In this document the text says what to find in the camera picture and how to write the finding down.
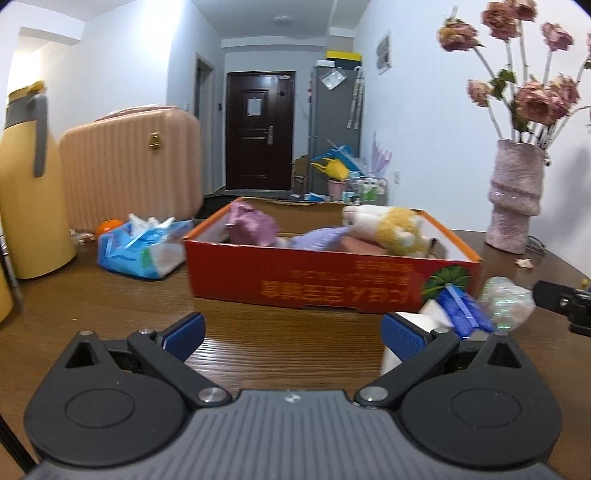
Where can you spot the small orange ball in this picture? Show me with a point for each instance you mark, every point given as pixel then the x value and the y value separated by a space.
pixel 108 227

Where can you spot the pink ribbed suitcase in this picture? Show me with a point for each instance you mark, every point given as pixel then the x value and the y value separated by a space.
pixel 129 170

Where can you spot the white and yellow plush toy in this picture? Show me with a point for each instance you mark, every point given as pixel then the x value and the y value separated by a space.
pixel 392 224

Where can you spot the bunch of dried pink roses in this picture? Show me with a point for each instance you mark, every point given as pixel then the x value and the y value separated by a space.
pixel 535 101

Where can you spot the white wall panel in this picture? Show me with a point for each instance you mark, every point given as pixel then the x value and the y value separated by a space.
pixel 383 51

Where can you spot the dark brown entrance door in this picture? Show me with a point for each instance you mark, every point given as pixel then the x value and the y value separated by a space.
pixel 258 157

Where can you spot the pink bucket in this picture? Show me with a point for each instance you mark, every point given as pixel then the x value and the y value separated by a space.
pixel 337 189

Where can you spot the pink sponge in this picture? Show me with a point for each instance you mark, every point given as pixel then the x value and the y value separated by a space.
pixel 362 247

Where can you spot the lilac fuzzy cloth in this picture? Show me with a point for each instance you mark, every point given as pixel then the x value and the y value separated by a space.
pixel 318 239

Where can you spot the iridescent soft packet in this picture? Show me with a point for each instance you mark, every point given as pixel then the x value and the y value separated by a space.
pixel 505 300

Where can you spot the clear plastic bag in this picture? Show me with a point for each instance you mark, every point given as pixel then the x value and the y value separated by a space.
pixel 333 79

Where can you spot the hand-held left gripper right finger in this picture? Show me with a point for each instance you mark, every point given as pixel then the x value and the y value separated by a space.
pixel 406 339

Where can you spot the grey refrigerator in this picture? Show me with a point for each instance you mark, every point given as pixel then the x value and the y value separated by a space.
pixel 330 120

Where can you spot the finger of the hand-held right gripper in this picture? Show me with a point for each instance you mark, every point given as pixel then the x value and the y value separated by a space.
pixel 551 295

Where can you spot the yellow thermos jug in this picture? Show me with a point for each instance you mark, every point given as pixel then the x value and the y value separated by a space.
pixel 27 194

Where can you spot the pink textured vase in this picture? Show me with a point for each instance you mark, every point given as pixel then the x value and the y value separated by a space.
pixel 512 203

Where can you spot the blue and white tissue packet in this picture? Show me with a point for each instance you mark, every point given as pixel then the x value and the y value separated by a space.
pixel 461 311

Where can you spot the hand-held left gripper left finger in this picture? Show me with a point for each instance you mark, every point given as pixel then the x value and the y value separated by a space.
pixel 184 334

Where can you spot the white paper notice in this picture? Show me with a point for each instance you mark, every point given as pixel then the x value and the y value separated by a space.
pixel 254 107

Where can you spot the grey side door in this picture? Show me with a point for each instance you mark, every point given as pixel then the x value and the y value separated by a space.
pixel 203 134

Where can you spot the purple satin cloth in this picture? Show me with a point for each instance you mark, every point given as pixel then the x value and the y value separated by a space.
pixel 251 226

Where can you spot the blue plastic sheets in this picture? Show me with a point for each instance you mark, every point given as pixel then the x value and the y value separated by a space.
pixel 344 151

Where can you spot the yellow and black box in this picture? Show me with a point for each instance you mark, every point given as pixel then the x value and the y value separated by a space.
pixel 344 57

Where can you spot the small crumpled wrapper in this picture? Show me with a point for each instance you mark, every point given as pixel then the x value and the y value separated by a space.
pixel 83 237

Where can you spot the blue plastic tissue pack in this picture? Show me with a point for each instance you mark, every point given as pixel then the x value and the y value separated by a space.
pixel 134 254

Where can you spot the lilac wall decoration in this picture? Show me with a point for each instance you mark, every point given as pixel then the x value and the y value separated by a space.
pixel 381 154

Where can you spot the red printed cardboard box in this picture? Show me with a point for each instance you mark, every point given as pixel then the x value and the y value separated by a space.
pixel 323 281

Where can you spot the fallen pink petal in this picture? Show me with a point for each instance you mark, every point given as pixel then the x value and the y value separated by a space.
pixel 524 263

